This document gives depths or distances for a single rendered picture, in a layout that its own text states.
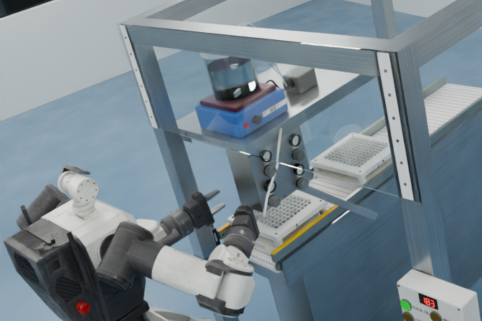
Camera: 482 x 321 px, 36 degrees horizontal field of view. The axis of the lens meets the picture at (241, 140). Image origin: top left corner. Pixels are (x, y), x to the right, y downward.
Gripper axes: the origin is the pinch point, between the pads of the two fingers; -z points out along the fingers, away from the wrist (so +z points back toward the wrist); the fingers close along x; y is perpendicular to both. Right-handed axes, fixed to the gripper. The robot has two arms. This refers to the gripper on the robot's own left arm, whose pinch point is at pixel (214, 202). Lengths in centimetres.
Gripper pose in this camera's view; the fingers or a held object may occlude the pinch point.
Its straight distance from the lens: 238.2
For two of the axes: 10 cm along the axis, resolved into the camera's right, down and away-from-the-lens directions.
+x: 3.1, 8.5, 4.2
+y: 5.3, 2.1, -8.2
